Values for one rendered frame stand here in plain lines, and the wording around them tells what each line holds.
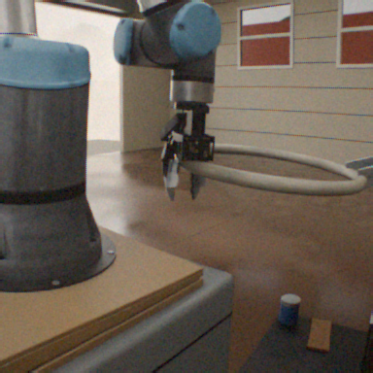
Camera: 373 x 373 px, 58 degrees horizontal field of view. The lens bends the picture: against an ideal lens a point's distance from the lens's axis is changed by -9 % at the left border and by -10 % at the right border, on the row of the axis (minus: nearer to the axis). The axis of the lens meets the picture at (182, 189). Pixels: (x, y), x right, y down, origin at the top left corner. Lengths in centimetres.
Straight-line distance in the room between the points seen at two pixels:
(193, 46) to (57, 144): 26
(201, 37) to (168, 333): 41
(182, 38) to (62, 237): 32
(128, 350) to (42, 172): 21
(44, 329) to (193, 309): 19
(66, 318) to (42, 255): 9
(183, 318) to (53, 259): 16
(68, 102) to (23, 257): 18
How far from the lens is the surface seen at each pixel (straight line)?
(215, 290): 48
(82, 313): 37
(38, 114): 40
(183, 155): 75
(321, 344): 182
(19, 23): 61
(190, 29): 56
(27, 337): 34
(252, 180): 69
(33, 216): 42
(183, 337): 45
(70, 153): 42
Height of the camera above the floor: 108
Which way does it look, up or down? 13 degrees down
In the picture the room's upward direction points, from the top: straight up
